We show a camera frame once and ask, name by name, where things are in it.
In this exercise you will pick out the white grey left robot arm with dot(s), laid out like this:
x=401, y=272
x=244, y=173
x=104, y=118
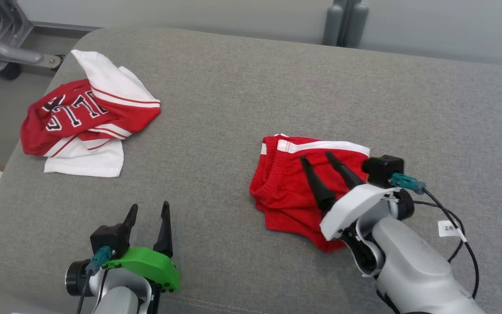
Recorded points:
x=120, y=301

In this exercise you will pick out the grey round post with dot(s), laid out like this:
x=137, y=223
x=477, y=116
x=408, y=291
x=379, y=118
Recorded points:
x=333, y=26
x=360, y=26

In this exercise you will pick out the red white basketball jersey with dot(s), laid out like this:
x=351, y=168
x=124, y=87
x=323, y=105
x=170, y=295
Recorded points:
x=120, y=115

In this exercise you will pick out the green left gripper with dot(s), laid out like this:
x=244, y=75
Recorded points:
x=150, y=264

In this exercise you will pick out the grey metal wheeled stand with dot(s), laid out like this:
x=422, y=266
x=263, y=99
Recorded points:
x=11, y=53

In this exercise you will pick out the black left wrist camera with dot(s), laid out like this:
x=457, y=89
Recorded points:
x=109, y=240

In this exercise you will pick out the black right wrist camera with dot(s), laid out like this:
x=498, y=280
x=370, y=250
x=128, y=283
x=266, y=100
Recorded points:
x=384, y=168

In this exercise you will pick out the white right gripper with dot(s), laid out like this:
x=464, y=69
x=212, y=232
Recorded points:
x=351, y=205

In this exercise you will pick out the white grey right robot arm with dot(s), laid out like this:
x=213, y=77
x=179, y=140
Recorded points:
x=416, y=266

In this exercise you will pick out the red shorts white stripe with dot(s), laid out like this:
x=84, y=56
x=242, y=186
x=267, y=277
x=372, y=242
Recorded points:
x=290, y=192

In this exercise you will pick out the grey vertical wall rail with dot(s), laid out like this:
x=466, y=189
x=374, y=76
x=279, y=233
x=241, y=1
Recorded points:
x=346, y=17

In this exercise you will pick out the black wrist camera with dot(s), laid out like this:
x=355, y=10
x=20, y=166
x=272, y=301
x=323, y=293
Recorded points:
x=384, y=168
x=109, y=240

